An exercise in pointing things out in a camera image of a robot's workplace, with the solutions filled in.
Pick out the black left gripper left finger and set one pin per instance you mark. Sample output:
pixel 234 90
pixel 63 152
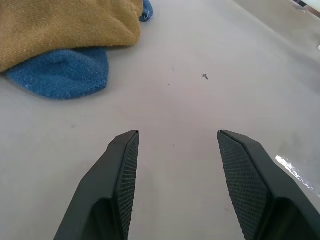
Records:
pixel 105 190

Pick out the mustard yellow cloth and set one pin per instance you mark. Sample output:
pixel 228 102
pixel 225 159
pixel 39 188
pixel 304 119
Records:
pixel 62 27

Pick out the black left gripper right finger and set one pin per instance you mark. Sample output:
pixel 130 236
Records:
pixel 260 190

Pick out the blue cloth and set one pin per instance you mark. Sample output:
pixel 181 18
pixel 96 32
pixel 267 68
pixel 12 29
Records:
pixel 65 72

